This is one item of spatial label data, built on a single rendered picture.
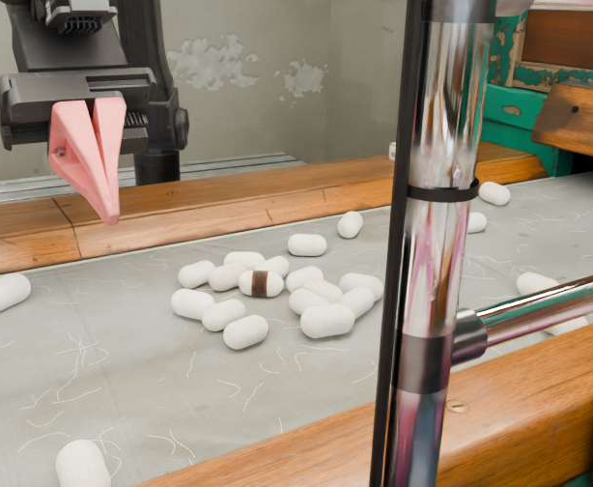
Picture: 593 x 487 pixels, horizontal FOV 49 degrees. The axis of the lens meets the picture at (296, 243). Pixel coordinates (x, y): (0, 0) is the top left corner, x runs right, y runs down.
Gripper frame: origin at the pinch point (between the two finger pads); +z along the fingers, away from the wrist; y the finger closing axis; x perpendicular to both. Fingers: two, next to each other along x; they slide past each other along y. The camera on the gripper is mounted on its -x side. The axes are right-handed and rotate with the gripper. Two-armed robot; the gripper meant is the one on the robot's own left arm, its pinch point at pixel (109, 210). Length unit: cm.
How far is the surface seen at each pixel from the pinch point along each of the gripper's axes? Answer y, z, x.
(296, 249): 16.2, 2.3, 7.3
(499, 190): 42.9, -0.3, 8.4
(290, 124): 127, -124, 161
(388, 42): 143, -115, 105
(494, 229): 37.2, 4.7, 6.5
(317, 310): 10.5, 10.8, -1.7
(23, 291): -5.5, 0.9, 8.0
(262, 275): 10.1, 5.6, 3.1
